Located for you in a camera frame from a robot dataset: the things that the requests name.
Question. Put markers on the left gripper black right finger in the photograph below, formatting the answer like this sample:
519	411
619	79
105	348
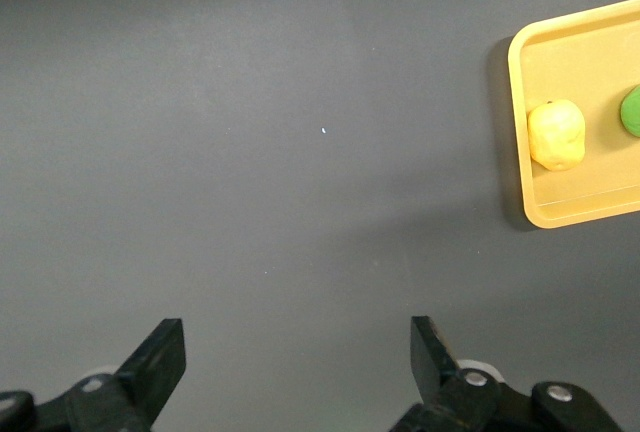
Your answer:
450	392

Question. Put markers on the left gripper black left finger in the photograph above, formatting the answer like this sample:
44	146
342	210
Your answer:
145	382

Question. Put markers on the yellow potato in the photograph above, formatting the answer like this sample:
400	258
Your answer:
556	137

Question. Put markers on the green apple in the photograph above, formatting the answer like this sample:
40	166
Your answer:
632	112

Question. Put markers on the yellow plastic tray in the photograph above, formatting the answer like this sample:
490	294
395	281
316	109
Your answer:
575	52

